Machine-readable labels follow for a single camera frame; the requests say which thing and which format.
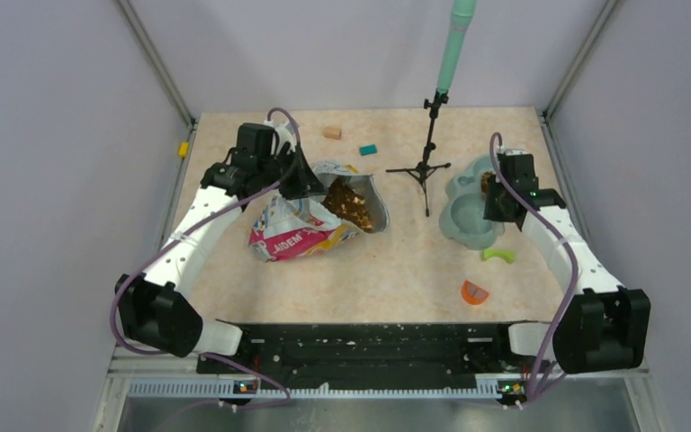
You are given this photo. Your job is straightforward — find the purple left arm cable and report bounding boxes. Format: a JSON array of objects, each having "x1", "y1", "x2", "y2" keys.
[{"x1": 110, "y1": 107, "x2": 302, "y2": 411}]

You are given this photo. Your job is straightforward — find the light wooden block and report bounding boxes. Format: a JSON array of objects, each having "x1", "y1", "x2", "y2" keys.
[{"x1": 322, "y1": 125, "x2": 343, "y2": 140}]

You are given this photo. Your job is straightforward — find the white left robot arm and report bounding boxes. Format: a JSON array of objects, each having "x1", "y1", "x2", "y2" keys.
[{"x1": 111, "y1": 120, "x2": 324, "y2": 372}]

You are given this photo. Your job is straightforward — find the green curved toy piece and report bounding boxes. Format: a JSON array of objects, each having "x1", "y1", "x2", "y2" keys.
[{"x1": 480, "y1": 247, "x2": 516, "y2": 265}]

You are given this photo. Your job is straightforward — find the aluminium frame rail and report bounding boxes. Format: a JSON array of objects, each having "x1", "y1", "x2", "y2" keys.
[{"x1": 106, "y1": 337, "x2": 651, "y2": 400}]

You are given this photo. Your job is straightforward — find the teal double pet bowl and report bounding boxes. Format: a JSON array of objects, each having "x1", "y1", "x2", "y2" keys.
[{"x1": 438, "y1": 156, "x2": 505, "y2": 250}]

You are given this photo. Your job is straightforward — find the teal rectangular block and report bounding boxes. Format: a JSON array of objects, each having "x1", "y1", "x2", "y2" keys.
[{"x1": 358, "y1": 144, "x2": 378, "y2": 156}]

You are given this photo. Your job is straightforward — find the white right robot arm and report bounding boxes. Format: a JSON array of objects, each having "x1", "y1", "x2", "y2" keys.
[{"x1": 484, "y1": 149, "x2": 651, "y2": 374}]

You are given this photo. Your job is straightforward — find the orange semicircle toy block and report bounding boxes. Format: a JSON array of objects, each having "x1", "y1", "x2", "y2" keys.
[{"x1": 461, "y1": 280, "x2": 489, "y2": 305}]

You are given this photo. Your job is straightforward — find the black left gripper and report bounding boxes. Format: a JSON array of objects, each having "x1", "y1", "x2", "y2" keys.
[{"x1": 256, "y1": 143, "x2": 328, "y2": 199}]

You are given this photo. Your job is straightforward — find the yellow clip on frame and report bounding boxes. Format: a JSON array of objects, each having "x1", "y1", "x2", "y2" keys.
[{"x1": 178, "y1": 141, "x2": 190, "y2": 158}]

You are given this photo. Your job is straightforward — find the black tripod stand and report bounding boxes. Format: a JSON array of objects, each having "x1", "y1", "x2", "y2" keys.
[{"x1": 385, "y1": 90, "x2": 451, "y2": 218}]

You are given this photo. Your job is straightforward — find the pink pet food bag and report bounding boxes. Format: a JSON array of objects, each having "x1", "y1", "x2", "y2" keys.
[{"x1": 248, "y1": 160, "x2": 390, "y2": 262}]

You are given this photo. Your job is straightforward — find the clear plastic scoop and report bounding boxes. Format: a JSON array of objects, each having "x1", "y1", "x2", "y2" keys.
[{"x1": 480, "y1": 171, "x2": 496, "y2": 195}]

